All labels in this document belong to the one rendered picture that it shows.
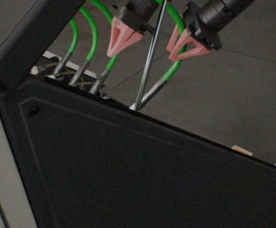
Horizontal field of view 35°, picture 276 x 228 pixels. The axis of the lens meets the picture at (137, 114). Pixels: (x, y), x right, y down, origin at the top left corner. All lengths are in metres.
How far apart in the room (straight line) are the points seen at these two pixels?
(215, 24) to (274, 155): 1.81
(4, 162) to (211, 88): 2.79
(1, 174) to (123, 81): 2.92
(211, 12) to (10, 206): 0.52
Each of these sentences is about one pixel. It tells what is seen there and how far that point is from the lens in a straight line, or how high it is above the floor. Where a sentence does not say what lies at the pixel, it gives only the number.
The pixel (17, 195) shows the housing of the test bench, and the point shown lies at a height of 1.34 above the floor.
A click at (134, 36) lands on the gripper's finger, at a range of 0.89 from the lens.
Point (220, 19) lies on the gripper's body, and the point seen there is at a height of 1.32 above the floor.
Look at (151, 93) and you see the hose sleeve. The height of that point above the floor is 1.17.
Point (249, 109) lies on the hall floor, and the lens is 2.94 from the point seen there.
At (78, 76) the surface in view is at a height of 1.12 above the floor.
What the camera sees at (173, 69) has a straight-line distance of 0.89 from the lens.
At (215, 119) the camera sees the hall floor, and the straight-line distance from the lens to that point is 2.84.
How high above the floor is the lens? 1.64
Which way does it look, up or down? 34 degrees down
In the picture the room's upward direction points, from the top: 7 degrees counter-clockwise
